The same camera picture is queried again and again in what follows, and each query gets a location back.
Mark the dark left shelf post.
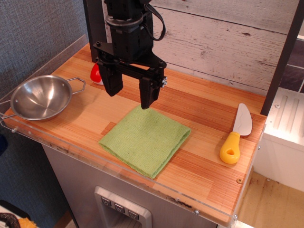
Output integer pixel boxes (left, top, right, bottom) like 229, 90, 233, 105
83, 0, 107, 63

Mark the white toy sink unit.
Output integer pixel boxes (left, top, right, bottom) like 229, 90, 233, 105
252, 35, 304, 192

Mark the yellow handled toy knife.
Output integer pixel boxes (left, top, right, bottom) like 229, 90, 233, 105
219, 103, 253, 164

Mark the dark right shelf post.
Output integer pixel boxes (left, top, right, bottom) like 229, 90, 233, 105
260, 0, 304, 116

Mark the green towel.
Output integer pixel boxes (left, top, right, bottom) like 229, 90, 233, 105
99, 106, 191, 179

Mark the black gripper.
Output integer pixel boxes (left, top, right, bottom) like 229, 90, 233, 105
94, 25, 167, 109

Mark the red and white toy bun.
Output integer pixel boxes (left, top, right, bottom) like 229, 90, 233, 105
90, 63, 103, 85

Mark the grey toy fridge cabinet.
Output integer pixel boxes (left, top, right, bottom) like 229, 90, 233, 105
43, 146, 217, 228

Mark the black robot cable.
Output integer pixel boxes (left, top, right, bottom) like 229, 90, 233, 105
143, 3, 166, 41

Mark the dark shelf post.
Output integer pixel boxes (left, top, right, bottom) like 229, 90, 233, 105
83, 0, 107, 63
260, 0, 304, 116

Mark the steel bowl with handles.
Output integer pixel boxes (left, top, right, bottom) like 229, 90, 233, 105
0, 75, 86, 121

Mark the silver dispenser panel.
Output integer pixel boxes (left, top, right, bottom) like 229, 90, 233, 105
94, 186, 152, 228

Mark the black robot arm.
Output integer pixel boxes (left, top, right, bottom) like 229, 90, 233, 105
94, 0, 167, 109

